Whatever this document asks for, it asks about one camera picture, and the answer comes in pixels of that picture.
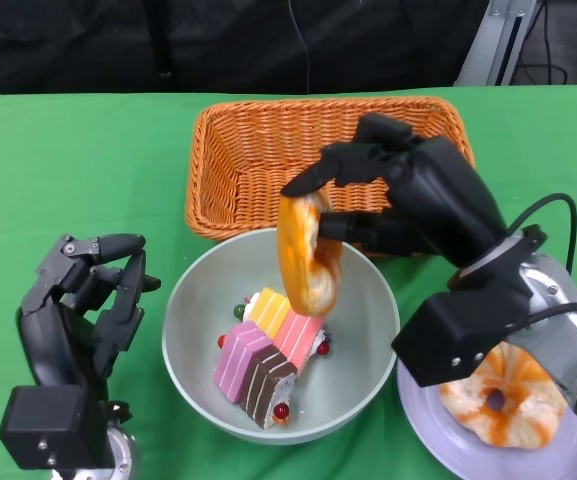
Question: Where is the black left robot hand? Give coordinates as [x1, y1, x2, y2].
[16, 233, 162, 390]

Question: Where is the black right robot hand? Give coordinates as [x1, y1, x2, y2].
[281, 113, 510, 270]

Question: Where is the pale grey-green bowl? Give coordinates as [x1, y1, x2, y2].
[161, 228, 402, 446]

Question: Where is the orange swirl bread pink piece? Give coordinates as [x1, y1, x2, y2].
[276, 192, 344, 317]

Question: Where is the small yellow cream cake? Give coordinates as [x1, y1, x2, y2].
[232, 287, 332, 371]

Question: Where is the pink striped chocolate cake slice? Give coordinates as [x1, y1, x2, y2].
[212, 321, 299, 430]

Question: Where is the orange swirl doughnut bread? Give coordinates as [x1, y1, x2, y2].
[438, 342, 568, 449]

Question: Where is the orange wicker basket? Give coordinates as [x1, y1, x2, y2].
[185, 96, 477, 259]

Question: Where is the white round plate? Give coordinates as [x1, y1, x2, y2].
[396, 349, 577, 480]

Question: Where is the green tablecloth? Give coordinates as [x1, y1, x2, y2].
[0, 85, 577, 480]

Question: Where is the black curtain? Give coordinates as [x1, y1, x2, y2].
[0, 0, 489, 96]

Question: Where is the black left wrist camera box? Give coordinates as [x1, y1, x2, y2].
[0, 384, 107, 471]

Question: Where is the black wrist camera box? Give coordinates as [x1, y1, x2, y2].
[0, 384, 107, 471]
[391, 284, 532, 389]

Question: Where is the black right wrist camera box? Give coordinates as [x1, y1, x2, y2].
[391, 284, 532, 389]

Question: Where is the grey aluminium frame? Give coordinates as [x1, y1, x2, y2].
[455, 0, 539, 87]

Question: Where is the black floor cable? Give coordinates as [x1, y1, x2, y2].
[512, 0, 568, 86]

